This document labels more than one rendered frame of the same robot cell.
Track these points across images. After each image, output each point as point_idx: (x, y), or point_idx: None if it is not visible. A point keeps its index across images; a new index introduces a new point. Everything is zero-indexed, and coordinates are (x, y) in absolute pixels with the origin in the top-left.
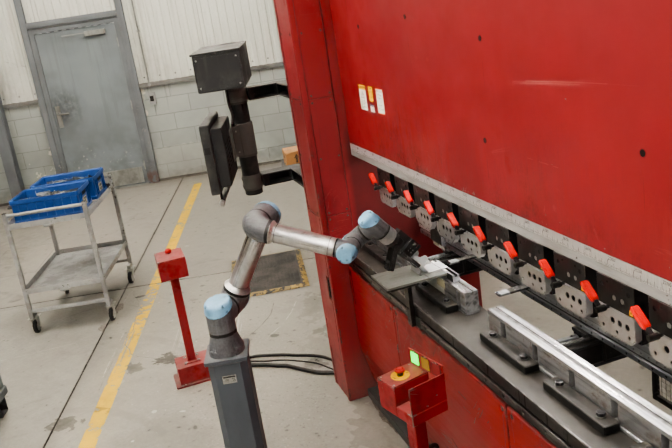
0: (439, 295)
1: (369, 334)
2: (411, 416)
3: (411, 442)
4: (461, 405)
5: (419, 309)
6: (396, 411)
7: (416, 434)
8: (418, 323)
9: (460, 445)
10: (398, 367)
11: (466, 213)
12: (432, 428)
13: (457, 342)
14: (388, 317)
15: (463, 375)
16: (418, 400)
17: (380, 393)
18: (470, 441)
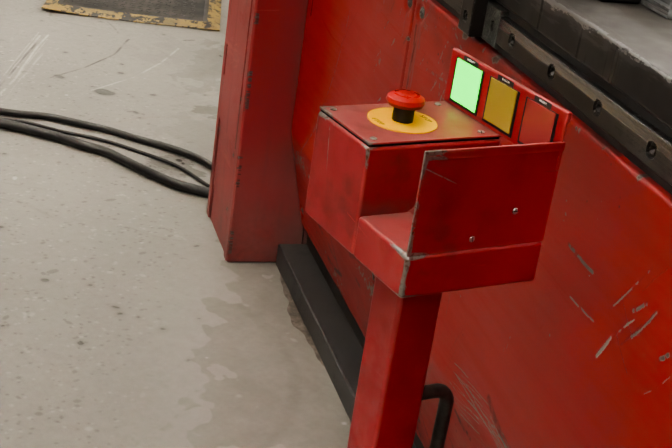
0: None
1: (323, 94)
2: (405, 255)
3: (370, 358)
4: (564, 293)
5: None
6: (353, 233)
7: (396, 334)
8: (490, 28)
9: (511, 421)
10: (404, 91)
11: None
12: (429, 359)
13: (632, 66)
14: (393, 31)
15: (613, 187)
16: (448, 205)
17: (315, 165)
18: (557, 414)
